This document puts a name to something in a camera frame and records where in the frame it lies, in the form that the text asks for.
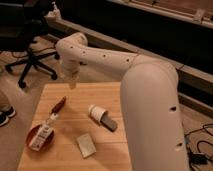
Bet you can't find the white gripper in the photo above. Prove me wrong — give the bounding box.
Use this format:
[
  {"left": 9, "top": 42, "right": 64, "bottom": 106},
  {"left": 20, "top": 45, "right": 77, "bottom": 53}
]
[{"left": 62, "top": 63, "right": 80, "bottom": 90}]

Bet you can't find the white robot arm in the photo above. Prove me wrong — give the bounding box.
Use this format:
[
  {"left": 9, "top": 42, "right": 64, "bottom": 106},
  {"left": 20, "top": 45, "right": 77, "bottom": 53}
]
[{"left": 56, "top": 32, "right": 190, "bottom": 171}]

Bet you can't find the white sponge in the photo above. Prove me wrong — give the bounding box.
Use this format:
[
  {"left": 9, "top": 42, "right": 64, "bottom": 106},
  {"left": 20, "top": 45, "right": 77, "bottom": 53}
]
[{"left": 77, "top": 133, "right": 96, "bottom": 158}]

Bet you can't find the white cup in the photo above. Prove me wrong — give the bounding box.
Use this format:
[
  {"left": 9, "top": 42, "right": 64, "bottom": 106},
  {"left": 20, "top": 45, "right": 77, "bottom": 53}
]
[{"left": 88, "top": 104, "right": 108, "bottom": 124}]

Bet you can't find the white labelled bottle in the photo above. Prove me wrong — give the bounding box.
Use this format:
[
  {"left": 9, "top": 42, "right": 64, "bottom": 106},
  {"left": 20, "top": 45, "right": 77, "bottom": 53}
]
[{"left": 28, "top": 113, "right": 58, "bottom": 151}]

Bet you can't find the red bowl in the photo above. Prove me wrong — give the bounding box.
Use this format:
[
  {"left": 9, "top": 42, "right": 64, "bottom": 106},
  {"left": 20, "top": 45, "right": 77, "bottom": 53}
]
[{"left": 25, "top": 125, "right": 54, "bottom": 152}]

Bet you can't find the black and white shoe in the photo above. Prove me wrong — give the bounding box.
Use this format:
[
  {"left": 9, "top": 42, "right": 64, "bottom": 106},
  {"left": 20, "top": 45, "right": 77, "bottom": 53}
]
[{"left": 0, "top": 107, "right": 16, "bottom": 127}]

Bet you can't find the white spray bottle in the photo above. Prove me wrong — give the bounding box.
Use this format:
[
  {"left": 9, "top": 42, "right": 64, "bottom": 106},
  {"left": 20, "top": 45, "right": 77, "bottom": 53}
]
[{"left": 47, "top": 2, "right": 62, "bottom": 20}]

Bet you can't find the black office chair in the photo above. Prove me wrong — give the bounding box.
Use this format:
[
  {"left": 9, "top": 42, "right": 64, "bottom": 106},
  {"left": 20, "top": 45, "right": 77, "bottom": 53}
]
[{"left": 0, "top": 0, "right": 59, "bottom": 88}]

